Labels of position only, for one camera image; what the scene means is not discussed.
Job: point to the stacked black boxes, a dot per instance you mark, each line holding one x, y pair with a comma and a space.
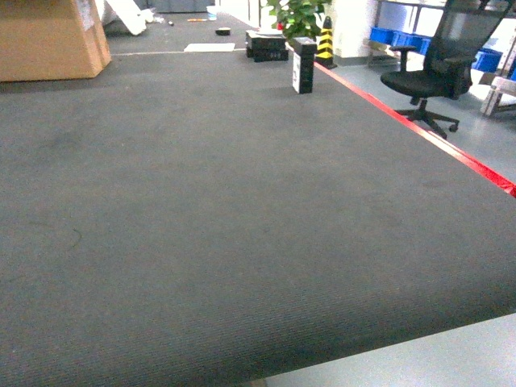
262, 47

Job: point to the upright black box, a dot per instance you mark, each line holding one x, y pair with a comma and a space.
304, 50

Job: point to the yellow black traffic cone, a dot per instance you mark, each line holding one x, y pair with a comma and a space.
324, 55

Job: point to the white paper sheet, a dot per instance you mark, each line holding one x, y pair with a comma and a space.
210, 47

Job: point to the small black object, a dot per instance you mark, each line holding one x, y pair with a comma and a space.
223, 31

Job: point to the green potted plant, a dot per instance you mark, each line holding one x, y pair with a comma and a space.
297, 18

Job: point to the white paper cup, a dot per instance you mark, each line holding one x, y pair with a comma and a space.
212, 12

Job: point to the grey plastic crate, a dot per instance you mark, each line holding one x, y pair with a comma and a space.
180, 6

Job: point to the black office chair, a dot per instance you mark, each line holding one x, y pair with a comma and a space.
439, 68

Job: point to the large cardboard box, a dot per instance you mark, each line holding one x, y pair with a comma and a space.
51, 40

